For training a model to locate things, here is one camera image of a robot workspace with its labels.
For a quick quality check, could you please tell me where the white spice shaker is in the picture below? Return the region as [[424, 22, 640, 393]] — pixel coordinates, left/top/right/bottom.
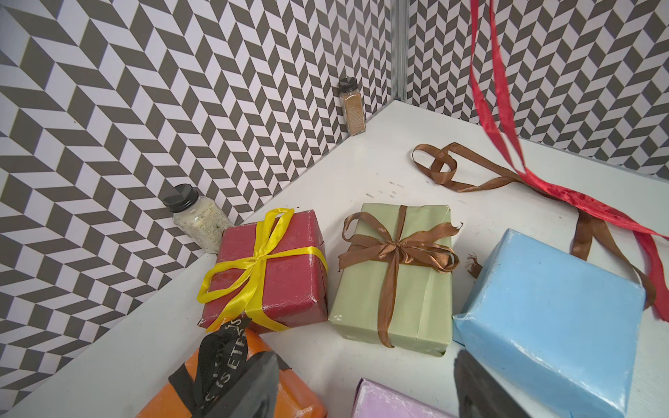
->
[[161, 184, 234, 254]]

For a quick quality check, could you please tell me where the black printed ribbon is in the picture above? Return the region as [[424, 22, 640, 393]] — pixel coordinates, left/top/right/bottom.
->
[[169, 317, 287, 417]]

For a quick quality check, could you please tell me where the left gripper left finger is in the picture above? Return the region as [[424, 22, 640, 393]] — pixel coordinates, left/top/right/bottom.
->
[[205, 352, 280, 418]]

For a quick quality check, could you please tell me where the blue gift box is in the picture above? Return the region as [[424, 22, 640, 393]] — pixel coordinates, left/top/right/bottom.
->
[[453, 229, 646, 417]]

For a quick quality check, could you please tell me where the brown spice shaker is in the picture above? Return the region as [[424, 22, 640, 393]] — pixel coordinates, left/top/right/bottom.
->
[[339, 76, 366, 136]]

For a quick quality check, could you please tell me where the green gift box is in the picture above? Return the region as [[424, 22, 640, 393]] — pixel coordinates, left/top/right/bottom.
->
[[329, 203, 456, 357]]

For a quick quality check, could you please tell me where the orange gift box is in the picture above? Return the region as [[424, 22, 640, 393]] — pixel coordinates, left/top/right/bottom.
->
[[138, 329, 327, 417]]

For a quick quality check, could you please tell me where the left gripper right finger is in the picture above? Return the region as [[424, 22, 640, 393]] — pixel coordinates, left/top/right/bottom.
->
[[454, 350, 530, 418]]

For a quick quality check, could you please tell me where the maroon gift box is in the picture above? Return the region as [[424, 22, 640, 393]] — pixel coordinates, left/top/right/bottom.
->
[[197, 209, 329, 331]]

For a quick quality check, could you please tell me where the purple gift box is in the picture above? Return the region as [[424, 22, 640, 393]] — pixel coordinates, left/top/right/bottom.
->
[[351, 378, 453, 418]]

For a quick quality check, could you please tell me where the brown ribbon of purple box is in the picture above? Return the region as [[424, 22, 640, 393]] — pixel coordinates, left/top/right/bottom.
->
[[414, 143, 668, 315]]

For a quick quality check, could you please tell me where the yellow ribbon on maroon box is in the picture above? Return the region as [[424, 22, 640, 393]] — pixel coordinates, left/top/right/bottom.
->
[[196, 207, 329, 334]]

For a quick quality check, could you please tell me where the red ribbon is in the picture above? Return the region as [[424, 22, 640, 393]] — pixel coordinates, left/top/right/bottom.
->
[[470, 2, 668, 322]]

